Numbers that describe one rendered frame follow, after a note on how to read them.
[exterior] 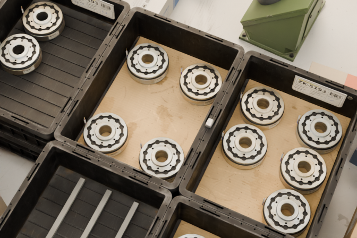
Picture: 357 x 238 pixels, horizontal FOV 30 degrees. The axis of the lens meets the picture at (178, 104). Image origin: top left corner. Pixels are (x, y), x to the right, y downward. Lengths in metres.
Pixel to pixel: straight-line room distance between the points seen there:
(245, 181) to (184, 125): 0.20
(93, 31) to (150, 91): 0.23
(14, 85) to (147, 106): 0.33
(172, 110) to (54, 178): 0.32
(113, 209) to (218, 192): 0.24
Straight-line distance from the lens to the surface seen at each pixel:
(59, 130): 1.48
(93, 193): 1.52
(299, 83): 1.59
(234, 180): 1.52
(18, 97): 1.66
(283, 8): 1.72
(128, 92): 1.62
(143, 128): 1.57
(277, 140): 1.58
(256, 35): 1.83
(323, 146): 1.56
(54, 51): 1.71
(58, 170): 1.55
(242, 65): 1.55
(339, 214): 1.67
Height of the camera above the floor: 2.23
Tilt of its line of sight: 61 degrees down
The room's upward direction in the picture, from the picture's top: 1 degrees clockwise
